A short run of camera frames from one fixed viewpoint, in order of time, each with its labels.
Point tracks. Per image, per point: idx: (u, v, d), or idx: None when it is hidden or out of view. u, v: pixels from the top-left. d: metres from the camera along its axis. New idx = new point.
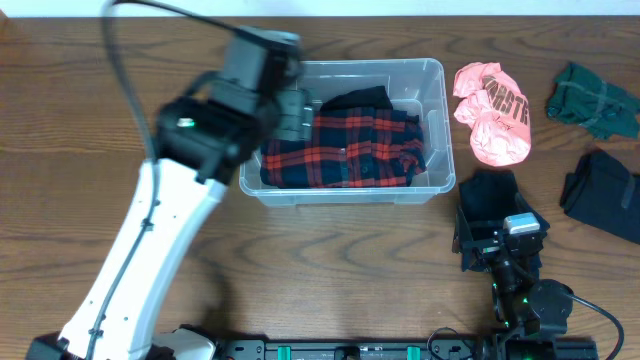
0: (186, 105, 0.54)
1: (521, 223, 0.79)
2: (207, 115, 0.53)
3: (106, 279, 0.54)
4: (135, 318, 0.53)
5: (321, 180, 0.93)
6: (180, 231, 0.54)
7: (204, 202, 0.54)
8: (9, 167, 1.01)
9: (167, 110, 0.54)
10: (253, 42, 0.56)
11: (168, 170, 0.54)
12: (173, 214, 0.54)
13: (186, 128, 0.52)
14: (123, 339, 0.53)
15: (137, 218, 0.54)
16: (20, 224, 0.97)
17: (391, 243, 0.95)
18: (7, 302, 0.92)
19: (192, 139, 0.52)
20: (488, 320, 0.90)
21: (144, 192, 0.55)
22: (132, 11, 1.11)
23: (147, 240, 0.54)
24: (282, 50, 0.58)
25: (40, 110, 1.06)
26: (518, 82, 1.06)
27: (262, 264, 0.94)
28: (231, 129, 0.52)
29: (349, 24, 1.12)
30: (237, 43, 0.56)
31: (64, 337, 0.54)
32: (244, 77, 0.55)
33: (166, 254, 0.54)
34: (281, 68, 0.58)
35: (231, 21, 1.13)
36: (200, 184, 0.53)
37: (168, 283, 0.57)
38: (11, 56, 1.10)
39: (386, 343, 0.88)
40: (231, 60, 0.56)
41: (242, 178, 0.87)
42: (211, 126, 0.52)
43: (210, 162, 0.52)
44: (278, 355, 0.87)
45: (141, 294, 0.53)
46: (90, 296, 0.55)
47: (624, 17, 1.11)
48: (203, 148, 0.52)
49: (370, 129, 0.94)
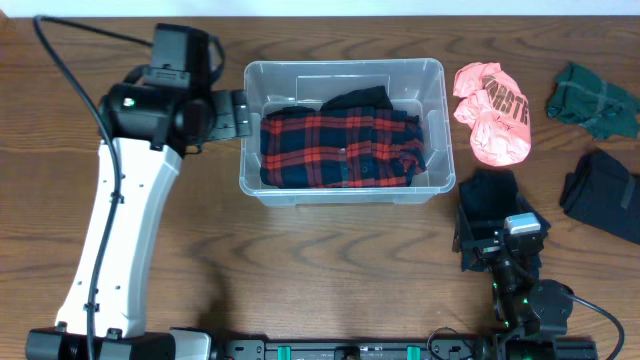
0: (125, 87, 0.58)
1: (522, 224, 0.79)
2: (148, 92, 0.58)
3: (89, 258, 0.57)
4: (127, 285, 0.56)
5: (321, 181, 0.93)
6: (148, 198, 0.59)
7: (165, 167, 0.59)
8: (9, 166, 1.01)
9: (108, 94, 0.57)
10: (176, 27, 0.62)
11: (126, 146, 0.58)
12: (139, 183, 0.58)
13: (130, 106, 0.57)
14: (119, 306, 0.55)
15: (105, 196, 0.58)
16: (20, 224, 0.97)
17: (391, 243, 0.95)
18: (6, 302, 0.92)
19: (138, 115, 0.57)
20: (488, 320, 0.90)
21: (107, 171, 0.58)
22: (133, 11, 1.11)
23: (120, 212, 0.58)
24: (203, 33, 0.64)
25: (40, 110, 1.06)
26: (518, 82, 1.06)
27: (262, 264, 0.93)
28: (175, 100, 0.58)
29: (349, 24, 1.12)
30: (161, 34, 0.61)
31: (61, 321, 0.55)
32: (176, 58, 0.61)
33: (140, 220, 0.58)
34: (204, 53, 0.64)
35: (231, 21, 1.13)
36: (156, 153, 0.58)
37: (148, 251, 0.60)
38: (11, 56, 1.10)
39: (386, 343, 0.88)
40: (159, 48, 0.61)
41: (242, 177, 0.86)
42: (153, 102, 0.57)
43: (159, 132, 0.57)
44: (278, 355, 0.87)
45: (125, 261, 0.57)
46: (77, 278, 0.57)
47: (624, 17, 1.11)
48: (151, 121, 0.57)
49: (370, 129, 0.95)
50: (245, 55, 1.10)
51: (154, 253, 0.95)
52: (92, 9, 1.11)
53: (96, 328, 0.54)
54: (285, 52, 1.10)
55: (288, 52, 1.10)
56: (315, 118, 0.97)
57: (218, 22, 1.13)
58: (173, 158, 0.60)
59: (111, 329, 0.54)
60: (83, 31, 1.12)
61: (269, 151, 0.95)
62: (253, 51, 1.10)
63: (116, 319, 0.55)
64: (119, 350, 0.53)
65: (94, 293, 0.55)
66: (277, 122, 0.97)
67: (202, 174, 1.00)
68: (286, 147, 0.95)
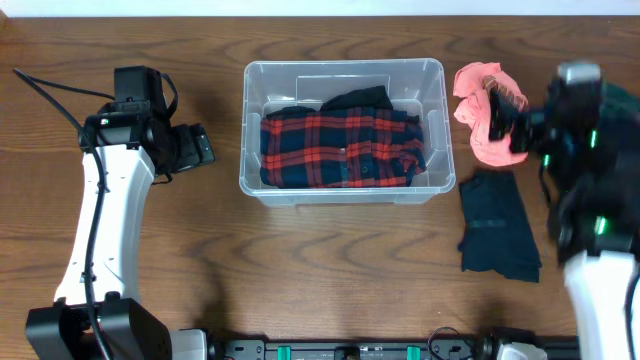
0: (98, 115, 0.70)
1: (578, 70, 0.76)
2: (119, 114, 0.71)
3: (82, 242, 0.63)
4: (119, 258, 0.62)
5: (321, 181, 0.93)
6: (130, 186, 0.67)
7: (141, 161, 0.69)
8: (9, 166, 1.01)
9: (86, 122, 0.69)
10: (133, 68, 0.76)
11: (111, 153, 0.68)
12: (120, 176, 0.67)
13: (105, 126, 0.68)
14: (112, 276, 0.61)
15: (92, 191, 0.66)
16: (21, 224, 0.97)
17: (391, 244, 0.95)
18: (6, 301, 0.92)
19: (113, 132, 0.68)
20: (488, 320, 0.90)
21: (91, 173, 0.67)
22: (133, 12, 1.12)
23: (106, 200, 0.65)
24: (157, 72, 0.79)
25: (40, 110, 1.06)
26: (518, 82, 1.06)
27: (262, 264, 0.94)
28: (142, 117, 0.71)
29: (349, 24, 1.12)
30: (119, 75, 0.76)
31: (61, 296, 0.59)
32: (137, 92, 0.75)
33: (124, 203, 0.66)
34: (156, 86, 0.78)
35: (231, 20, 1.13)
36: (134, 155, 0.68)
37: (134, 234, 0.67)
38: (11, 56, 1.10)
39: (387, 343, 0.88)
40: (121, 86, 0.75)
41: (242, 177, 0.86)
42: (124, 121, 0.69)
43: (132, 140, 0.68)
44: (278, 355, 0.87)
45: (114, 237, 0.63)
46: (73, 260, 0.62)
47: (623, 17, 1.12)
48: (123, 135, 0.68)
49: (370, 129, 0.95)
50: (245, 55, 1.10)
51: (154, 253, 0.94)
52: (92, 8, 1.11)
53: (94, 294, 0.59)
54: (285, 52, 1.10)
55: (288, 51, 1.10)
56: (315, 118, 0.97)
57: (218, 22, 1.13)
58: (147, 161, 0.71)
59: (108, 292, 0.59)
60: (84, 32, 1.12)
61: (269, 152, 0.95)
62: (252, 51, 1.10)
63: (111, 284, 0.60)
64: (118, 307, 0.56)
65: (90, 265, 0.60)
66: (277, 122, 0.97)
67: (201, 174, 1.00)
68: (286, 147, 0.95)
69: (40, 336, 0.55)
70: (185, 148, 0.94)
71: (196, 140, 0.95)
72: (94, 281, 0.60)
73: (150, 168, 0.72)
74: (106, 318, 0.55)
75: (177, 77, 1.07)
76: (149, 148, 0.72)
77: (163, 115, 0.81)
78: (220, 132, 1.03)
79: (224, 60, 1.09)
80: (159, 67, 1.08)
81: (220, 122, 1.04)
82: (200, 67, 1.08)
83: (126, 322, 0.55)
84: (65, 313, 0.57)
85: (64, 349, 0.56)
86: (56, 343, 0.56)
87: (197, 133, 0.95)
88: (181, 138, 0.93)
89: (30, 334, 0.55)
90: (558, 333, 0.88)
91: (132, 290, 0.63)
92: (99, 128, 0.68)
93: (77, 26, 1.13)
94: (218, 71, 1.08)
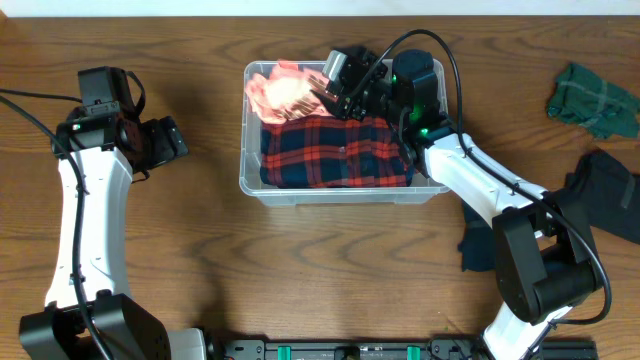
0: (69, 121, 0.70)
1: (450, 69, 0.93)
2: (90, 119, 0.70)
3: (67, 246, 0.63)
4: (105, 257, 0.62)
5: (321, 178, 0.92)
6: (110, 187, 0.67)
7: (117, 161, 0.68)
8: (9, 166, 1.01)
9: (60, 130, 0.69)
10: (96, 69, 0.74)
11: (87, 156, 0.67)
12: (99, 177, 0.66)
13: (77, 132, 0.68)
14: (101, 274, 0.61)
15: (72, 197, 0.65)
16: (20, 225, 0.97)
17: (391, 244, 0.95)
18: (6, 301, 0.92)
19: (85, 136, 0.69)
20: (488, 321, 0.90)
21: (70, 178, 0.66)
22: (131, 12, 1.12)
23: (87, 202, 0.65)
24: (118, 68, 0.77)
25: (39, 108, 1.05)
26: (517, 83, 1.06)
27: (261, 264, 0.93)
28: (114, 119, 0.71)
29: (349, 24, 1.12)
30: (83, 78, 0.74)
31: (52, 301, 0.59)
32: (104, 93, 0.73)
33: (105, 203, 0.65)
34: (122, 86, 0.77)
35: (231, 20, 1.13)
36: (108, 155, 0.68)
37: (119, 233, 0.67)
38: (10, 56, 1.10)
39: (387, 344, 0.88)
40: (86, 89, 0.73)
41: (242, 177, 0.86)
42: (96, 124, 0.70)
43: (107, 141, 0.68)
44: (278, 355, 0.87)
45: (100, 238, 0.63)
46: (60, 264, 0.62)
47: (622, 16, 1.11)
48: (95, 137, 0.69)
49: (370, 128, 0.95)
50: (246, 55, 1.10)
51: (153, 253, 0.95)
52: (92, 8, 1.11)
53: (86, 295, 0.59)
54: (285, 52, 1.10)
55: (288, 52, 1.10)
56: (315, 118, 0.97)
57: (217, 22, 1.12)
58: (124, 161, 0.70)
59: (99, 291, 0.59)
60: (84, 31, 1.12)
61: (269, 151, 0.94)
62: (253, 51, 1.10)
63: (102, 283, 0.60)
64: (111, 302, 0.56)
65: (77, 266, 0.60)
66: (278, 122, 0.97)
67: (201, 175, 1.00)
68: (286, 147, 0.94)
69: (34, 342, 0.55)
70: (159, 143, 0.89)
71: (167, 133, 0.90)
72: (83, 282, 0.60)
73: (127, 168, 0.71)
74: (99, 315, 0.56)
75: (176, 77, 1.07)
76: (122, 149, 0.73)
77: (133, 113, 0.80)
78: (219, 132, 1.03)
79: (224, 60, 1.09)
80: (159, 68, 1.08)
81: (219, 122, 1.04)
82: (200, 67, 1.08)
83: (120, 317, 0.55)
84: (58, 317, 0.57)
85: (62, 352, 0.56)
86: (51, 346, 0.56)
87: (168, 126, 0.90)
88: (152, 133, 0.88)
89: (24, 342, 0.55)
90: (558, 333, 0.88)
91: (124, 287, 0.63)
92: (73, 133, 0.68)
93: (76, 25, 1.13)
94: (219, 71, 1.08)
